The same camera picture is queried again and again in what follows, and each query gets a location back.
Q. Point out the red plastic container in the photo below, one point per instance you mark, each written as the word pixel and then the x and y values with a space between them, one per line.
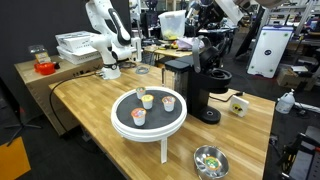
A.
pixel 45 68

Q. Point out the pink cloth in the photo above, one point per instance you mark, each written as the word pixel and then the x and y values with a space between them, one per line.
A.
pixel 186 43

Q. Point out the beige wooden cabinet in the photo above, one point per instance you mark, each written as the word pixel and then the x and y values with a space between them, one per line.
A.
pixel 40 90

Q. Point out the coffee pod with yellow lid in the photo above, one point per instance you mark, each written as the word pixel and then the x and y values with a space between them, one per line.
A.
pixel 147 101

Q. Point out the brown cardboard box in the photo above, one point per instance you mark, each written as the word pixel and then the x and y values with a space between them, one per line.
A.
pixel 295 78

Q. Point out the round white side table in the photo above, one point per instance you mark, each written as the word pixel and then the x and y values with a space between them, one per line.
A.
pixel 150 115

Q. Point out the white panel with blue logo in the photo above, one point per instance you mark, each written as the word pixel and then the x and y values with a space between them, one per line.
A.
pixel 270 50

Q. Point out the white plastic bottle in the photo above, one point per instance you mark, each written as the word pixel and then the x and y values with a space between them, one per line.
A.
pixel 285 103

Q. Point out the black floor tripod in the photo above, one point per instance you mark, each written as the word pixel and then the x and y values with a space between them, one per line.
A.
pixel 21 125

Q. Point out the black camera stand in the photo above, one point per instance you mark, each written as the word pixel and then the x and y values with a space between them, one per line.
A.
pixel 300 156

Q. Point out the black coffee maker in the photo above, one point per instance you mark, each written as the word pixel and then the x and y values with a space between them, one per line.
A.
pixel 200 90

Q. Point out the white box with yellow label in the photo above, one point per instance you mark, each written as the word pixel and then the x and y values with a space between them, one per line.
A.
pixel 238 106

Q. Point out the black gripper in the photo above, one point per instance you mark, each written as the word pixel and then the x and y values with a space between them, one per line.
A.
pixel 212 13

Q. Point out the clear plastic storage bin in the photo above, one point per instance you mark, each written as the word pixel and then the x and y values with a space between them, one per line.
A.
pixel 172 23

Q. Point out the coffee pod with purple lid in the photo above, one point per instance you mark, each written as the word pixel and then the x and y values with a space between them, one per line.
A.
pixel 168 104

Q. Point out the coffee pod with orange lid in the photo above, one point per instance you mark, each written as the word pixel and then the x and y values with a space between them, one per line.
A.
pixel 138 116

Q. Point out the coffee pod with teal lid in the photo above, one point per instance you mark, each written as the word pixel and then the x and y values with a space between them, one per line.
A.
pixel 140 92

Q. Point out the coffee pod with green lid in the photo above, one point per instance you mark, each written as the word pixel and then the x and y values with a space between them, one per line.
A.
pixel 212 163

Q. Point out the clear plastic jar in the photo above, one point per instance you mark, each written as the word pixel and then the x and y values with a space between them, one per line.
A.
pixel 39 53

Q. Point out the round metal bowl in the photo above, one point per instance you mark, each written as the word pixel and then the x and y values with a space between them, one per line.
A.
pixel 200 160

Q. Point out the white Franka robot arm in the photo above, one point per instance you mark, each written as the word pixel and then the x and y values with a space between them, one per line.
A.
pixel 106 43

